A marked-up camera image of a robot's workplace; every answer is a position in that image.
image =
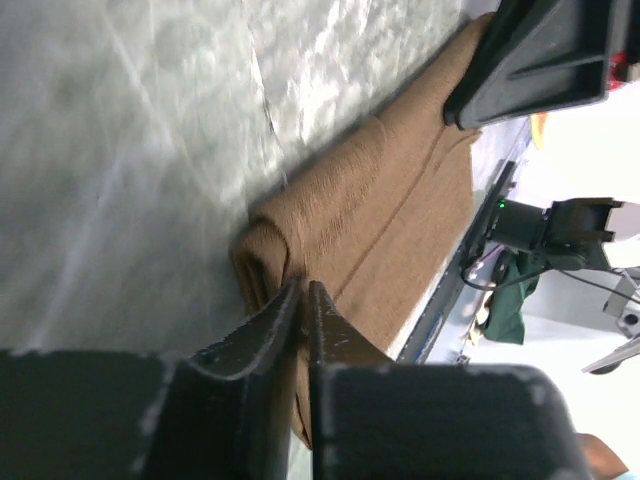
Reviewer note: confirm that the brown cloth napkin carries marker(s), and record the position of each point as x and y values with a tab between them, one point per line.
376	217

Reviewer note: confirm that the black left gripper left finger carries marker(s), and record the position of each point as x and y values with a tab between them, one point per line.
221	413

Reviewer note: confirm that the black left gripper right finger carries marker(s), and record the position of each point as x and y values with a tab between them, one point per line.
373	418

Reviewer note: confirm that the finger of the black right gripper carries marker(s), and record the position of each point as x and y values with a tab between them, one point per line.
535	56

